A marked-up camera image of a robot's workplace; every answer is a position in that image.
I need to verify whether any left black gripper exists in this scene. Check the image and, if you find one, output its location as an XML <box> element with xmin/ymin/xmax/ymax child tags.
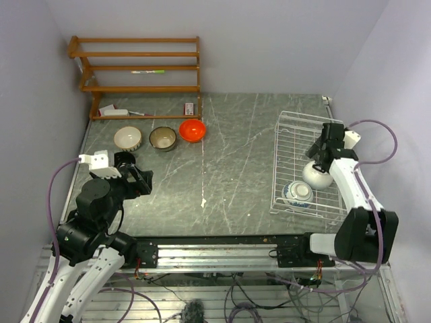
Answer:
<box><xmin>90</xmin><ymin>162</ymin><xmax>152</xmax><ymax>227</ymax></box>

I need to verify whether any plain white bowl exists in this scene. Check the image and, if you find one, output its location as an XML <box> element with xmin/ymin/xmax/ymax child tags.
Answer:
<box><xmin>302</xmin><ymin>161</ymin><xmax>333</xmax><ymax>190</ymax></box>

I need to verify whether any white wire dish rack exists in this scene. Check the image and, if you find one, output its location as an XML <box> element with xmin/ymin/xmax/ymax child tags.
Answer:
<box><xmin>269</xmin><ymin>111</ymin><xmax>347</xmax><ymax>225</ymax></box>

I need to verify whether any blue white porcelain bowl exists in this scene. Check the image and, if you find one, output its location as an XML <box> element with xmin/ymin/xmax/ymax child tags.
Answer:
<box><xmin>281</xmin><ymin>180</ymin><xmax>314</xmax><ymax>211</ymax></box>

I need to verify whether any brown ceramic bowl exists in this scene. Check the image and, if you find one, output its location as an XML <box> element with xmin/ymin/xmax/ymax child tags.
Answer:
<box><xmin>149</xmin><ymin>127</ymin><xmax>177</xmax><ymax>152</ymax></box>

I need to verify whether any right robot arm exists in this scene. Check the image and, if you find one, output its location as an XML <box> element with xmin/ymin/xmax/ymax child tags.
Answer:
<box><xmin>296</xmin><ymin>122</ymin><xmax>399</xmax><ymax>268</ymax></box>

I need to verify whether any wooden shelf rack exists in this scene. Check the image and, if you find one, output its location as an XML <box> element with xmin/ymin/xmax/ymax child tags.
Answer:
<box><xmin>66</xmin><ymin>35</ymin><xmax>203</xmax><ymax>121</ymax></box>

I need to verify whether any cream patterned bowl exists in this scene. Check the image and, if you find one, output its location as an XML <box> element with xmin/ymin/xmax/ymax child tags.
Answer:
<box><xmin>114</xmin><ymin>126</ymin><xmax>142</xmax><ymax>151</ymax></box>

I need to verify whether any white box on shelf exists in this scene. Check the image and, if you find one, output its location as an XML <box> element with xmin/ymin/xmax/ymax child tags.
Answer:
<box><xmin>98</xmin><ymin>104</ymin><xmax>129</xmax><ymax>117</ymax></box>

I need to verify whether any orange plastic bowl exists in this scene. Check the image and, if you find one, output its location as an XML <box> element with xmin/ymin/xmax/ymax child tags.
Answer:
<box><xmin>178</xmin><ymin>119</ymin><xmax>206</xmax><ymax>143</ymax></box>

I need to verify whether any red white small card box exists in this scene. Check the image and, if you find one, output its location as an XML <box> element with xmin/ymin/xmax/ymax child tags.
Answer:
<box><xmin>184</xmin><ymin>102</ymin><xmax>195</xmax><ymax>116</ymax></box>

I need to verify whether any green white marker pen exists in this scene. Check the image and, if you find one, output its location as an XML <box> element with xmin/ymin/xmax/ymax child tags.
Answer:
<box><xmin>131</xmin><ymin>70</ymin><xmax>165</xmax><ymax>75</ymax></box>

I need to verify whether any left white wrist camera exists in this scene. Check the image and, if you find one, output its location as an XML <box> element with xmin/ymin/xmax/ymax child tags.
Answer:
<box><xmin>78</xmin><ymin>150</ymin><xmax>122</xmax><ymax>179</ymax></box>

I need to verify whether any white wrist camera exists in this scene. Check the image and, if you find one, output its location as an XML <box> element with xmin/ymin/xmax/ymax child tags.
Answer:
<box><xmin>343</xmin><ymin>130</ymin><xmax>361</xmax><ymax>149</ymax></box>
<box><xmin>78</xmin><ymin>150</ymin><xmax>122</xmax><ymax>179</ymax></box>

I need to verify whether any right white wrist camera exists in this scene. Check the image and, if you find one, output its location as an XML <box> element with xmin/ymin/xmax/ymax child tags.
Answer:
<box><xmin>343</xmin><ymin>130</ymin><xmax>361</xmax><ymax>149</ymax></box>

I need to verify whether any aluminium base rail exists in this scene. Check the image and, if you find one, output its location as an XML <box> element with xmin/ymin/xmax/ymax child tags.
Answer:
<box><xmin>36</xmin><ymin>235</ymin><xmax>391</xmax><ymax>273</ymax></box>

